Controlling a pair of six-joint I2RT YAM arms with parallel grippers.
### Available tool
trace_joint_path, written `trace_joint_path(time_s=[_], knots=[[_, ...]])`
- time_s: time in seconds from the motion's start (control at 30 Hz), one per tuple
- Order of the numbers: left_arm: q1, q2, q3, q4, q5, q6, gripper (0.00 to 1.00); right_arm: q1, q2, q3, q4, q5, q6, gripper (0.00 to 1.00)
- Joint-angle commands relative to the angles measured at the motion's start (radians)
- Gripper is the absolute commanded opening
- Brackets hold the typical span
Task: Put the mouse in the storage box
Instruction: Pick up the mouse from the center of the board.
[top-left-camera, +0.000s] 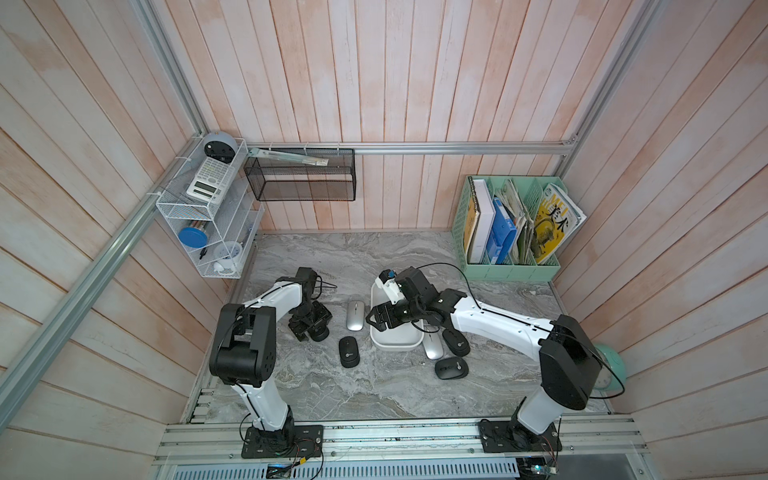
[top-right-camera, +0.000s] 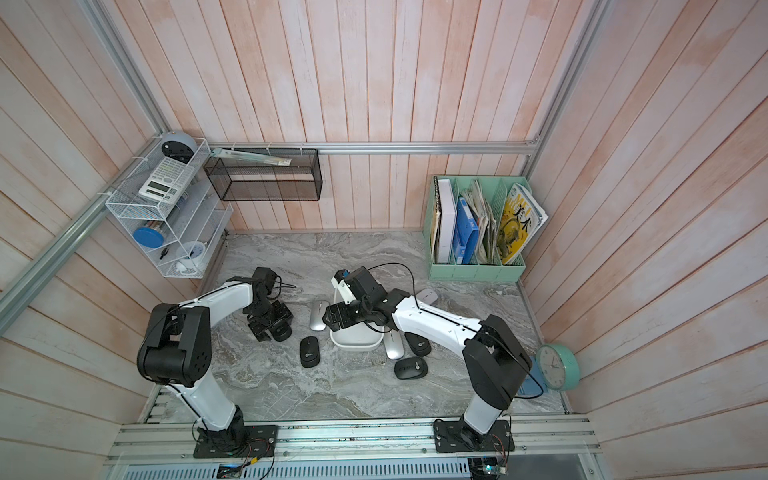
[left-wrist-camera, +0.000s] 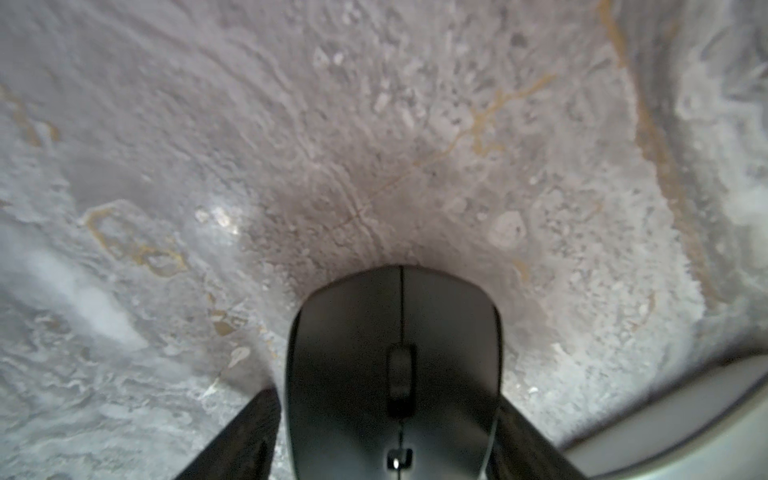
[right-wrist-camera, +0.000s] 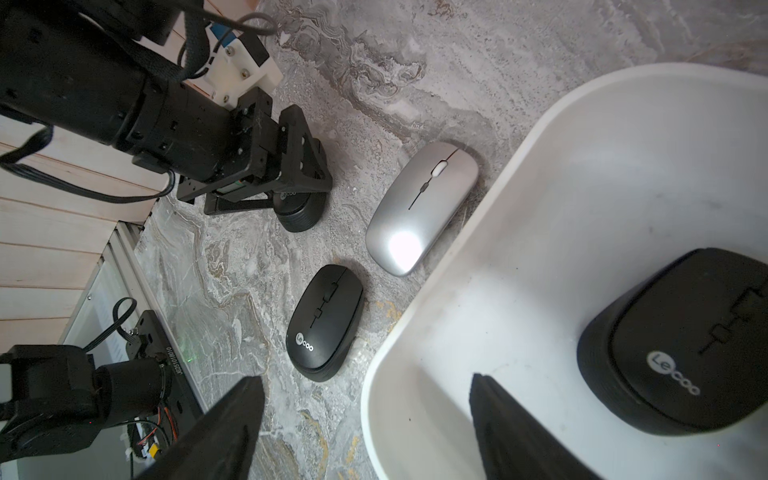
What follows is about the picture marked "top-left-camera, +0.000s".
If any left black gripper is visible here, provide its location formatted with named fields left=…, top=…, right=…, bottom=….
left=288, top=300, right=333, bottom=341

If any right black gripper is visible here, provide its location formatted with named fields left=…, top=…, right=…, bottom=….
left=363, top=300, right=425, bottom=332

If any black mouse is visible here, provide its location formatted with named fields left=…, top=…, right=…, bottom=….
left=434, top=357, right=469, bottom=381
left=338, top=336, right=360, bottom=369
left=307, top=326, right=330, bottom=342
left=442, top=329, right=471, bottom=357

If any silver mouse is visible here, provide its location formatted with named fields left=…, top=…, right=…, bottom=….
left=422, top=333, right=444, bottom=360
left=346, top=300, right=366, bottom=332

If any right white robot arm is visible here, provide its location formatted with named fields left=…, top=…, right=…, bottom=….
left=366, top=267, right=605, bottom=436

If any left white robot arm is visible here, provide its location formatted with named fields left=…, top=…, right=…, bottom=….
left=209, top=267, right=332, bottom=433

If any white storage box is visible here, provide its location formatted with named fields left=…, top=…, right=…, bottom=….
left=369, top=281, right=424, bottom=352

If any white cup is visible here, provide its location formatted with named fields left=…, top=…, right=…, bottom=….
left=213, top=241, right=243, bottom=275

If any white book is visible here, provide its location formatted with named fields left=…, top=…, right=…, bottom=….
left=468, top=177, right=495, bottom=264

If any blue lid jar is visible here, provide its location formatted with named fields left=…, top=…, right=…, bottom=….
left=177, top=220, right=209, bottom=249

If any blue folder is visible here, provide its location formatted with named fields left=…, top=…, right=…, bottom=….
left=486, top=197, right=517, bottom=265

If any green file organizer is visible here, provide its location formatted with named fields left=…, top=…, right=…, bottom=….
left=451, top=175, right=567, bottom=282

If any white calculator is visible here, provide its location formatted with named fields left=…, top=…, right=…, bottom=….
left=186, top=157, right=235, bottom=204

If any round grey speaker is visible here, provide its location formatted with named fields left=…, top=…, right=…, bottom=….
left=203, top=132, right=238, bottom=164

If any yellow magazine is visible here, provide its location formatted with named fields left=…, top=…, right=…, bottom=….
left=531, top=183, right=587, bottom=265

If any green alarm clock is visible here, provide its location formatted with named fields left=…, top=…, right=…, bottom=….
left=594, top=344, right=627, bottom=392

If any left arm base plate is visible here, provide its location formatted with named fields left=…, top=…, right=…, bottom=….
left=241, top=424, right=324, bottom=459

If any black wire basket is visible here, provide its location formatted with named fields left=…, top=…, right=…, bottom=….
left=244, top=147, right=357, bottom=202

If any white wire shelf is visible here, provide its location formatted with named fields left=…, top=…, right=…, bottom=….
left=156, top=135, right=263, bottom=279

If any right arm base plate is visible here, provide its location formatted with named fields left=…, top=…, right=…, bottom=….
left=477, top=419, right=562, bottom=453

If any aluminium rail frame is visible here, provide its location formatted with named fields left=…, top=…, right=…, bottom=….
left=149, top=413, right=661, bottom=479

